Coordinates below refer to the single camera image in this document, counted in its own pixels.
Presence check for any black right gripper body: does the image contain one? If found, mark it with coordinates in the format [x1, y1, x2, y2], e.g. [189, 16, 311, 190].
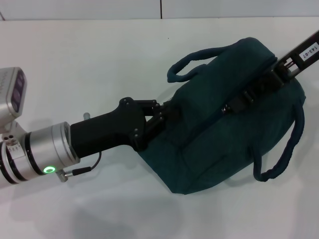
[276, 28, 319, 81]

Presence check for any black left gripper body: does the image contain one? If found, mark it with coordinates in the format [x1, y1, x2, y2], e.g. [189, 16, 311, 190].
[70, 97, 148, 158]

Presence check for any dark green insulated lunch bag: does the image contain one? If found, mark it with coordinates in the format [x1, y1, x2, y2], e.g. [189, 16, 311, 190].
[138, 36, 307, 195]

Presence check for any black cable with silver plug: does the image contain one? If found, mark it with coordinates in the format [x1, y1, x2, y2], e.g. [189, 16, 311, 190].
[56, 151, 102, 183]

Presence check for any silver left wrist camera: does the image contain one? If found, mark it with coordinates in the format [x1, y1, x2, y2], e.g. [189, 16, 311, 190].
[0, 66, 27, 135]

